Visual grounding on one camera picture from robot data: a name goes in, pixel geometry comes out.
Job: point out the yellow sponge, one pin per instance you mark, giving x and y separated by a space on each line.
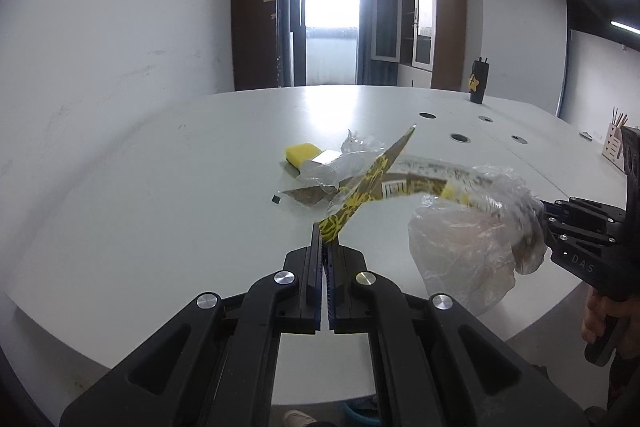
300 154

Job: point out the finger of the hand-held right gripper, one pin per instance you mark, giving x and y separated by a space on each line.
585 208
575 232

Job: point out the brown cabinet with glass doors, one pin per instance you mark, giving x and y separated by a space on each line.
447 37

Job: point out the yellow patterned cardboard wrapper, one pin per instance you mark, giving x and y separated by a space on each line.
360 192

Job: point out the clear plastic wrap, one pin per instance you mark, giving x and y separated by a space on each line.
345 169

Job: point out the ceiling tube light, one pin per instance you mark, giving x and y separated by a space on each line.
627 27

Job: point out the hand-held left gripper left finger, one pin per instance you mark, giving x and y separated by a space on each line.
310 292

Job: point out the person's right hand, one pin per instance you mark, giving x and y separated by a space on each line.
596 317

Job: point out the person's right forearm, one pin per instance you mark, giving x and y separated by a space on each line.
625 377

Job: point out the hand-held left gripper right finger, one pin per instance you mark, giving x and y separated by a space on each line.
342 292

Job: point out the black tumbler with yellow star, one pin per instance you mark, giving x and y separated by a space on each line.
477 82

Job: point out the white left shoe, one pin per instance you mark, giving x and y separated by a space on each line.
300 418

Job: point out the dark brown wooden cabinet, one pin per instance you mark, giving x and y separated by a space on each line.
255 22

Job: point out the clear plastic bag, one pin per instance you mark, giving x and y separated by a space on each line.
460 247

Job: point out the glass balcony door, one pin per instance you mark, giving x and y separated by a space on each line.
332 7

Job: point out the blue plastic basket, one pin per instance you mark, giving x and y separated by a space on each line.
362 417

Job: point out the brown cardboard piece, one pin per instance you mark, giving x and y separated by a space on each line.
305 195

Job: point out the white holder with sticks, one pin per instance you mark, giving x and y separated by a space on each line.
612 147

